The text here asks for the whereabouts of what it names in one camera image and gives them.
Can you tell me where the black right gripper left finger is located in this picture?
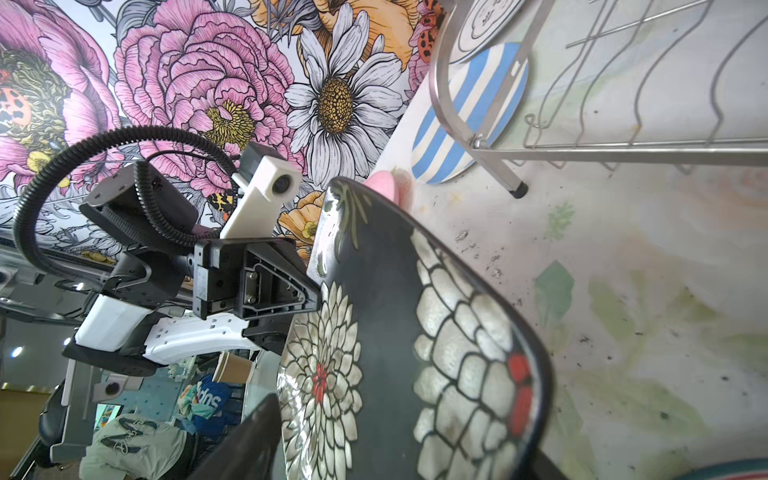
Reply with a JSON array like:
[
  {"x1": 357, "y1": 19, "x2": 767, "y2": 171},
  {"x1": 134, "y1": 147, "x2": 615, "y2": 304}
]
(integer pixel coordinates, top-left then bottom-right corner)
[{"x1": 188, "y1": 393, "x2": 281, "y2": 480}]

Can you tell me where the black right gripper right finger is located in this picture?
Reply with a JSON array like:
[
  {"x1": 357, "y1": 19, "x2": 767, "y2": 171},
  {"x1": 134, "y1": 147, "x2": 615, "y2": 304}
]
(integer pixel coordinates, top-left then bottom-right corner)
[{"x1": 528, "y1": 450, "x2": 568, "y2": 480}]

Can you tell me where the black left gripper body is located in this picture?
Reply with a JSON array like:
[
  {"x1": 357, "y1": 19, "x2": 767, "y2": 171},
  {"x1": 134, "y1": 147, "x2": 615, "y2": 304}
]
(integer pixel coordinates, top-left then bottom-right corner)
[{"x1": 191, "y1": 238, "x2": 321, "y2": 354}]

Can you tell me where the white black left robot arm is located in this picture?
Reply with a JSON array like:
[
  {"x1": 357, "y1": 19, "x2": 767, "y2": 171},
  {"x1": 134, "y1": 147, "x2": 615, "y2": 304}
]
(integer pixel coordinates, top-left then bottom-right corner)
[{"x1": 39, "y1": 156, "x2": 320, "y2": 464}]

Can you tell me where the pink round plate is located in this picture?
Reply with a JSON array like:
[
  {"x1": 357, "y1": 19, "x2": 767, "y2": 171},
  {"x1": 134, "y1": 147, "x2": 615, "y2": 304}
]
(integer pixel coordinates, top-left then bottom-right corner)
[{"x1": 363, "y1": 169, "x2": 412, "y2": 210}]

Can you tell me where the white plate with colored dots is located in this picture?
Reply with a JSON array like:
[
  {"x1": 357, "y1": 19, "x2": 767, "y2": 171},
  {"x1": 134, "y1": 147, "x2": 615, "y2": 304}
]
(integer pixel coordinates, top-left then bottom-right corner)
[{"x1": 677, "y1": 458, "x2": 768, "y2": 480}]

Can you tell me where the blue white striped plate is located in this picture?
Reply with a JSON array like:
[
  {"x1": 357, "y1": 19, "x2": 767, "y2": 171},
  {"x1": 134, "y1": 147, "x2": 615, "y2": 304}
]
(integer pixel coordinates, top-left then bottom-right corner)
[{"x1": 411, "y1": 43, "x2": 528, "y2": 184}]

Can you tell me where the white plate with black rings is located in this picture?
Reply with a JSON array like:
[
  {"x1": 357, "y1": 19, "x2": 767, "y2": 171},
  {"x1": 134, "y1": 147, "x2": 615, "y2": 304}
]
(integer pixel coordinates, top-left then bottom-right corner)
[{"x1": 450, "y1": 0, "x2": 526, "y2": 64}]

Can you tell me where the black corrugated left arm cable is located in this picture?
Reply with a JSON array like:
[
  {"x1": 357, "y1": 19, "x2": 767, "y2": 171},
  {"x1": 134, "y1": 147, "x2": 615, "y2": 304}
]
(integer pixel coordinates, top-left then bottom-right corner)
[{"x1": 11, "y1": 125, "x2": 238, "y2": 283}]

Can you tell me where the steel wire dish rack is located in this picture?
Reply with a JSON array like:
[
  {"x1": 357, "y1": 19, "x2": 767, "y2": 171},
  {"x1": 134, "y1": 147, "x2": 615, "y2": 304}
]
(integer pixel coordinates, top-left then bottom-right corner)
[{"x1": 428, "y1": 1, "x2": 767, "y2": 197}]

